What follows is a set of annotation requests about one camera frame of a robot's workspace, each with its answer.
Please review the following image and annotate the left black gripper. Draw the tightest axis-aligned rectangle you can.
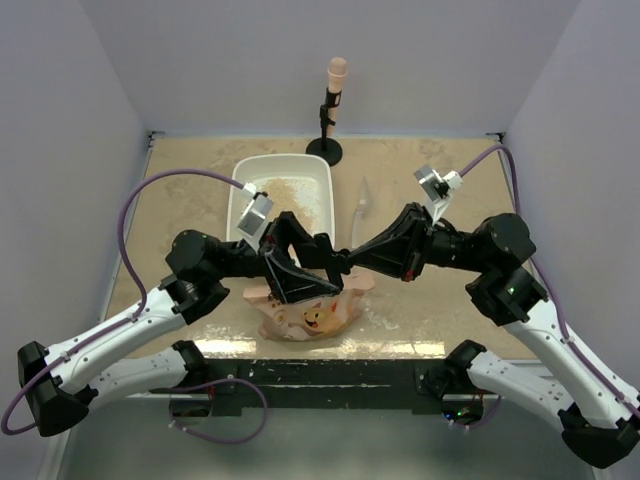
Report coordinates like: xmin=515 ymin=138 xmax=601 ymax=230
xmin=212 ymin=211 xmax=347 ymax=303

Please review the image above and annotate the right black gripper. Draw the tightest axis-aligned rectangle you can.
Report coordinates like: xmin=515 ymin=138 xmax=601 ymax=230
xmin=348 ymin=200 xmax=492 ymax=281

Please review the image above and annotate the pink cat litter bag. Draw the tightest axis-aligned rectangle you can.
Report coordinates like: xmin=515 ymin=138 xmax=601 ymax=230
xmin=243 ymin=270 xmax=375 ymax=342

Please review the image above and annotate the clear plastic scoop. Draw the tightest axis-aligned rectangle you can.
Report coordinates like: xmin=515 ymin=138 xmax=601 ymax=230
xmin=350 ymin=177 xmax=373 ymax=249

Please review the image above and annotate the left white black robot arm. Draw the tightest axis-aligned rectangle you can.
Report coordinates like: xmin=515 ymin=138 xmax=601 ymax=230
xmin=17 ymin=212 xmax=350 ymax=437

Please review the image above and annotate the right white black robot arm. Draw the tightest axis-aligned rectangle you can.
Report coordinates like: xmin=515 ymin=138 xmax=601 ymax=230
xmin=348 ymin=203 xmax=639 ymax=469

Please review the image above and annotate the white plastic litter box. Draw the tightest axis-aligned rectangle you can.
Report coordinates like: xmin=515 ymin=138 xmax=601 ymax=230
xmin=232 ymin=153 xmax=335 ymax=241

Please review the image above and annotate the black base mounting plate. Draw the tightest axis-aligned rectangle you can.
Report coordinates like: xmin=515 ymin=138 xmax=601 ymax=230
xmin=167 ymin=357 xmax=504 ymax=417

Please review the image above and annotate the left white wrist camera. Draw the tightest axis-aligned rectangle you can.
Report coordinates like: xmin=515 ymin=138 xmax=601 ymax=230
xmin=236 ymin=183 xmax=273 ymax=252

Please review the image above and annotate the black stand with beige handle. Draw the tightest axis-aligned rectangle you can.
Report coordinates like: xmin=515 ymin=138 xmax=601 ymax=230
xmin=305 ymin=57 xmax=347 ymax=167

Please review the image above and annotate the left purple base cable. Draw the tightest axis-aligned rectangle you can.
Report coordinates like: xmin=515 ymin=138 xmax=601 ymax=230
xmin=168 ymin=377 xmax=270 ymax=444

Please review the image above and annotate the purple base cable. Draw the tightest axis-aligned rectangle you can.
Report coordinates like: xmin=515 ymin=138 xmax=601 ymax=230
xmin=447 ymin=392 xmax=504 ymax=431
xmin=168 ymin=377 xmax=270 ymax=444

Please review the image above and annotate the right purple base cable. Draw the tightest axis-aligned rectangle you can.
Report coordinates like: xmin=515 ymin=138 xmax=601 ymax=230
xmin=447 ymin=392 xmax=504 ymax=431

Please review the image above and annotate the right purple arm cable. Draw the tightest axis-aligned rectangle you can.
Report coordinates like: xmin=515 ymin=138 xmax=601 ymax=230
xmin=457 ymin=145 xmax=640 ymax=426

